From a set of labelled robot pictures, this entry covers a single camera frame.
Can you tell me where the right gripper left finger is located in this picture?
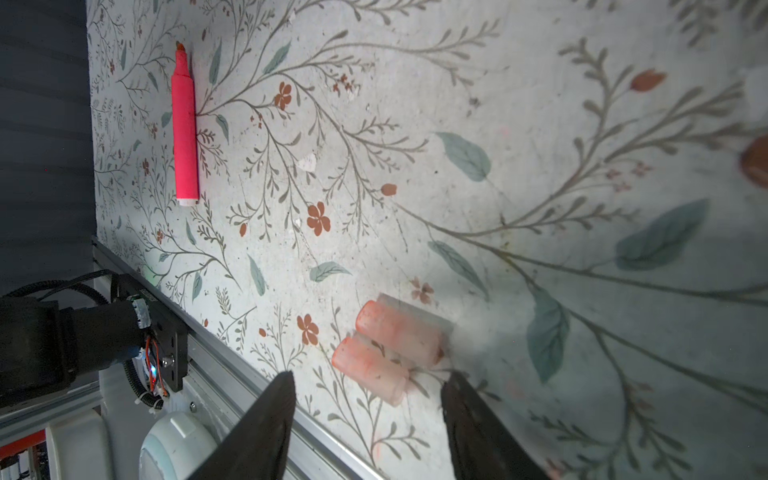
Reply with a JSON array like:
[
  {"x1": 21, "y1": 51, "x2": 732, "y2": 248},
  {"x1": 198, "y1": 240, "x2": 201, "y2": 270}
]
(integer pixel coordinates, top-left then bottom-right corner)
[{"x1": 189, "y1": 371, "x2": 296, "y2": 480}]

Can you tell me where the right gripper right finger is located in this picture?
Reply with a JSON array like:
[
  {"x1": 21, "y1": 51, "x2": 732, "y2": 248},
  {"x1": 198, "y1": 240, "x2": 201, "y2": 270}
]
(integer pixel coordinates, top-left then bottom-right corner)
[{"x1": 440, "y1": 371, "x2": 548, "y2": 480}]

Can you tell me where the translucent pen cap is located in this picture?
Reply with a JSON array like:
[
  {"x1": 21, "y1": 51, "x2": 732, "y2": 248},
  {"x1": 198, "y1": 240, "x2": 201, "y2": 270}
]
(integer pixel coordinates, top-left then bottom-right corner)
[
  {"x1": 355, "y1": 294, "x2": 454, "y2": 368},
  {"x1": 331, "y1": 337, "x2": 409, "y2": 406}
]

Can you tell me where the pink marker pen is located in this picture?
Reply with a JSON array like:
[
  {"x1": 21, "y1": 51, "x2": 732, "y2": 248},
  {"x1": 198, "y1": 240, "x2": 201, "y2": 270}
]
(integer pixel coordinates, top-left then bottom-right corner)
[{"x1": 171, "y1": 42, "x2": 200, "y2": 207}]

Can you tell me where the white alarm clock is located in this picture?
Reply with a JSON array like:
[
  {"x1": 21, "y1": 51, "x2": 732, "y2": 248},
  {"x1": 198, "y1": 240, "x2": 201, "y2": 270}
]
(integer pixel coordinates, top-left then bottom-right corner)
[{"x1": 138, "y1": 412, "x2": 217, "y2": 480}]

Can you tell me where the aluminium front rail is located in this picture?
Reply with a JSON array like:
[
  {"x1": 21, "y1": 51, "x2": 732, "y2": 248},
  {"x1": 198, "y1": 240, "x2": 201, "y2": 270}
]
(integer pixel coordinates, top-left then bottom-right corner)
[{"x1": 92, "y1": 238, "x2": 382, "y2": 479}]

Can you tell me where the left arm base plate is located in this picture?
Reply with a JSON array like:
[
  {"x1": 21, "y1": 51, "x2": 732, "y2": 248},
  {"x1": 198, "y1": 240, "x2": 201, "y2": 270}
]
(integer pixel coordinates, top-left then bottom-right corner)
[{"x1": 111, "y1": 274, "x2": 189, "y2": 397}]

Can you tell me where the left black corrugated cable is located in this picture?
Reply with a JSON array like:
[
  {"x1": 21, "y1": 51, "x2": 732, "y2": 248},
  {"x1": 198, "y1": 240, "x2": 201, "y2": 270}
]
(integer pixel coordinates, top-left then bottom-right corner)
[{"x1": 2, "y1": 269, "x2": 115, "y2": 304}]

